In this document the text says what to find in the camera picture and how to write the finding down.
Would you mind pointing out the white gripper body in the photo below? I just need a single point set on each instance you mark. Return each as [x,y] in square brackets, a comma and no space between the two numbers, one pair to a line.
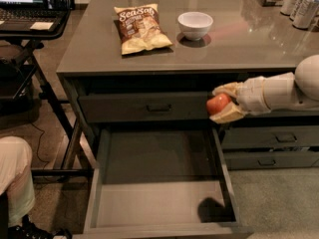
[251,94]

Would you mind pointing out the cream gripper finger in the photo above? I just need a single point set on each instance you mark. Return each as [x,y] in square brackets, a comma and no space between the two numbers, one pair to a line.
[231,112]
[230,89]

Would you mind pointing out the red apple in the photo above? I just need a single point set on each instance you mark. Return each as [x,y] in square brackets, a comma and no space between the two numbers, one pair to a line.
[217,103]

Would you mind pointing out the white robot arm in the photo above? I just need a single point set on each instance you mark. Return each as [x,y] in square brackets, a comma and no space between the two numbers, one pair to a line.
[297,91]

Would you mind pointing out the grey bottom right drawer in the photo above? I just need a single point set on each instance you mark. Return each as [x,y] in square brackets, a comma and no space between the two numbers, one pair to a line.
[269,160]

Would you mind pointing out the grey middle right drawer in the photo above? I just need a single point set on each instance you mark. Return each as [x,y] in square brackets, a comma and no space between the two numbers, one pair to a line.
[271,136]

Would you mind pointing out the grey top left drawer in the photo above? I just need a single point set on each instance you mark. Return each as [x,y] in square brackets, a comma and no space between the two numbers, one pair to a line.
[144,106]

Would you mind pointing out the grey counter cabinet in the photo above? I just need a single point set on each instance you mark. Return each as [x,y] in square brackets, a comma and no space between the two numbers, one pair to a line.
[245,40]

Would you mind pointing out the open grey middle drawer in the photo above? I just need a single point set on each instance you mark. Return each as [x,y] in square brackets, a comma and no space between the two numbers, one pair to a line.
[162,184]

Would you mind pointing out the white ceramic bowl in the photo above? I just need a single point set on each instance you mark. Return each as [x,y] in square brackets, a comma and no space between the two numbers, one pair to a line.
[194,25]

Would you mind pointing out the white can right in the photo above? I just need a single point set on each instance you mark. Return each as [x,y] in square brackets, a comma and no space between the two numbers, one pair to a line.
[305,14]

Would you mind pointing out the sea salt chip bag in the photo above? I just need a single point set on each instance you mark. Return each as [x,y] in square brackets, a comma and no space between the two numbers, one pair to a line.
[140,29]

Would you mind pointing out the black rolling laptop stand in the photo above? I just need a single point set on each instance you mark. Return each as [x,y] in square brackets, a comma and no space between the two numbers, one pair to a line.
[26,66]

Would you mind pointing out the black smartphone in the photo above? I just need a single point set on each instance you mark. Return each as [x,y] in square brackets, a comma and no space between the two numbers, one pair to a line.
[60,5]

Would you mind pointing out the black laptop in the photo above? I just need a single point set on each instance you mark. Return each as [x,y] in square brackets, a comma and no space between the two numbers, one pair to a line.
[29,16]

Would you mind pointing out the person leg beige trousers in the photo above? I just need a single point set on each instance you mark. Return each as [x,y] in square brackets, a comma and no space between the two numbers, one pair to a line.
[16,178]

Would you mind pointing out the black shoe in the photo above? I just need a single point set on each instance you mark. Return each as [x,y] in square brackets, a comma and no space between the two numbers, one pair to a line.
[28,230]

